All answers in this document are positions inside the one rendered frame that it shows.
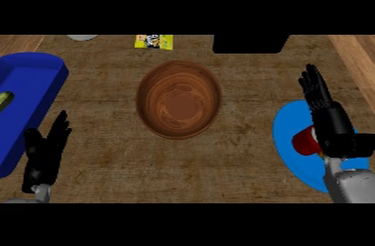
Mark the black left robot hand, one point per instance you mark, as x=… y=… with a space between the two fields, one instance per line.
x=43 y=157

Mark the brown wooden bowl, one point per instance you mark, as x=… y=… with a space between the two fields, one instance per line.
x=179 y=99

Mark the grey round object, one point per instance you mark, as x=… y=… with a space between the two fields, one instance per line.
x=83 y=37

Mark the dark blue container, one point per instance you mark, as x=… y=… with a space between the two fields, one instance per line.
x=27 y=101

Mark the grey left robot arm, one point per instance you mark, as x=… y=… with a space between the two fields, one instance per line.
x=36 y=194

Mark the red can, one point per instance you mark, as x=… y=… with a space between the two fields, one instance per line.
x=306 y=142

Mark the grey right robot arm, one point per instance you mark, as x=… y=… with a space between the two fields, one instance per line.
x=349 y=184

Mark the blue plate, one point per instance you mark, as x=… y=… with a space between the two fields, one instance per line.
x=293 y=147

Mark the yellow snack packet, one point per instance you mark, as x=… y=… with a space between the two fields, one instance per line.
x=154 y=41

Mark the yellow-green object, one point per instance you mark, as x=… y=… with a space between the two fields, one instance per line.
x=5 y=100

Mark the black appliance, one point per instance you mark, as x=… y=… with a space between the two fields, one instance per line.
x=250 y=43

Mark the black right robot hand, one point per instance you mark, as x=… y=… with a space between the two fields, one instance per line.
x=334 y=127

